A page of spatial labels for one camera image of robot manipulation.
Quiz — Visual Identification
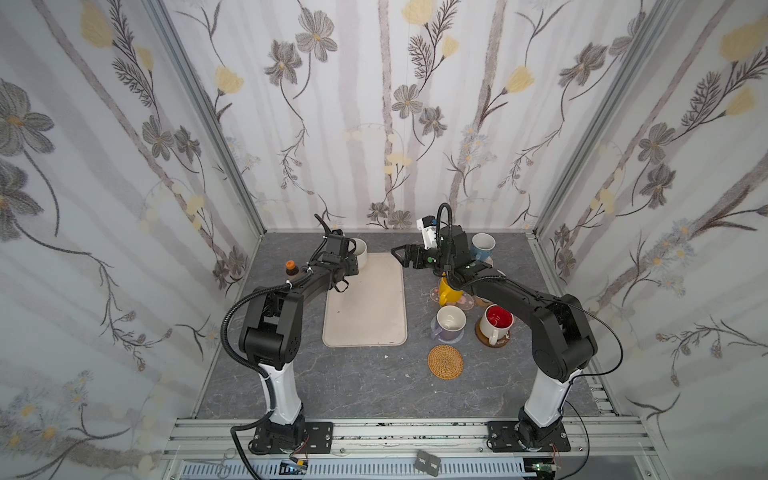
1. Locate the white speckled mug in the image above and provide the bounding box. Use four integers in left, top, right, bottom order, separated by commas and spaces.
349, 238, 368, 271

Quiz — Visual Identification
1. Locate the blue floral mug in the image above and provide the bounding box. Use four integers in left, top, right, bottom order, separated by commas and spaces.
470, 232, 496, 261

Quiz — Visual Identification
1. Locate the yellow cup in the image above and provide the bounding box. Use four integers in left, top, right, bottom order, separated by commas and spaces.
438, 275, 464, 307

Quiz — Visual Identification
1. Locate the pink flower silicone coaster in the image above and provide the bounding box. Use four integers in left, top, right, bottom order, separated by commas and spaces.
429, 287, 474, 311

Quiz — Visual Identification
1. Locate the beige plastic tray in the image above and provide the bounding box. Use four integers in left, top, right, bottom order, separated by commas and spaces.
322, 253, 408, 348

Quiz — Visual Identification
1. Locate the lavender white cup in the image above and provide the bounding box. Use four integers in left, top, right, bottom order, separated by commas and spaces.
435, 306, 467, 331

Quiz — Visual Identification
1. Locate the grey-blue woven round coaster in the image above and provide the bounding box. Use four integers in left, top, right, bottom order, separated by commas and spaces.
430, 318, 465, 345

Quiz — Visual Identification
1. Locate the white mug red interior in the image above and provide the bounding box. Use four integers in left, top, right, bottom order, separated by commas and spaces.
476, 304, 515, 348

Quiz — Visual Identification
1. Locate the glossy brown round coaster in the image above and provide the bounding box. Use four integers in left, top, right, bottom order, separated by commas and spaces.
474, 323, 510, 349

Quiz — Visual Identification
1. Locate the rattan wicker round coaster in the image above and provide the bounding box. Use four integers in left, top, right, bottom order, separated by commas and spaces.
427, 345, 464, 380

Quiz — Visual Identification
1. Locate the cork paw print coaster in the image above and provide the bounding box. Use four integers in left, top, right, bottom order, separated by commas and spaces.
473, 296, 492, 309

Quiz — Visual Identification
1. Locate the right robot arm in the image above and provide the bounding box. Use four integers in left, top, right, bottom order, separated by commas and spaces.
391, 224, 598, 452

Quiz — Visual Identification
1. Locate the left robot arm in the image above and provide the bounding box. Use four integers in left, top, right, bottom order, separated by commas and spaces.
238, 230, 359, 453

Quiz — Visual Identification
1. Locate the brown bottle orange cap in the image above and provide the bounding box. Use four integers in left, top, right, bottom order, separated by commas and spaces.
285, 260, 300, 277

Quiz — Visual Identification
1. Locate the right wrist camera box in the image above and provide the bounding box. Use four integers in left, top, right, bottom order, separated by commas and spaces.
417, 215, 438, 249

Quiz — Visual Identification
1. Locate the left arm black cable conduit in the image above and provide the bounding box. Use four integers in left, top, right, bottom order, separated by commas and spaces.
219, 212, 337, 480

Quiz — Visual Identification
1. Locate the aluminium frame rail base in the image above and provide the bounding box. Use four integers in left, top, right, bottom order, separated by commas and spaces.
160, 416, 669, 479

